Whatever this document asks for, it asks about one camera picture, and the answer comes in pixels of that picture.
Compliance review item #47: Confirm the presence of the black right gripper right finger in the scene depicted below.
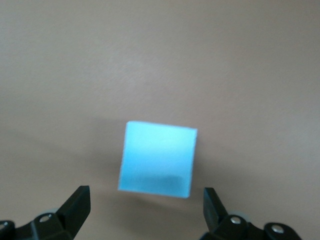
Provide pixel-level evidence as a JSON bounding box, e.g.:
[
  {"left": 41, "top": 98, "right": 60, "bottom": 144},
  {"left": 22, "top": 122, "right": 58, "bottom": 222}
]
[{"left": 199, "top": 186, "right": 304, "bottom": 240}]

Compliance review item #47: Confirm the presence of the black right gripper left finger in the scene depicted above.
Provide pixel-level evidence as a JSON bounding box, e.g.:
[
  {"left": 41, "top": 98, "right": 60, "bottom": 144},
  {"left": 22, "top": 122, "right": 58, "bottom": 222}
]
[{"left": 0, "top": 184, "right": 91, "bottom": 240}]

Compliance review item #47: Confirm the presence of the blue foam block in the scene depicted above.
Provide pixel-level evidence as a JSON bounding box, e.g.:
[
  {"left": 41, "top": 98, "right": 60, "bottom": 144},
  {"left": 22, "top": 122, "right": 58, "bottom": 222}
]
[{"left": 117, "top": 120, "right": 199, "bottom": 200}]

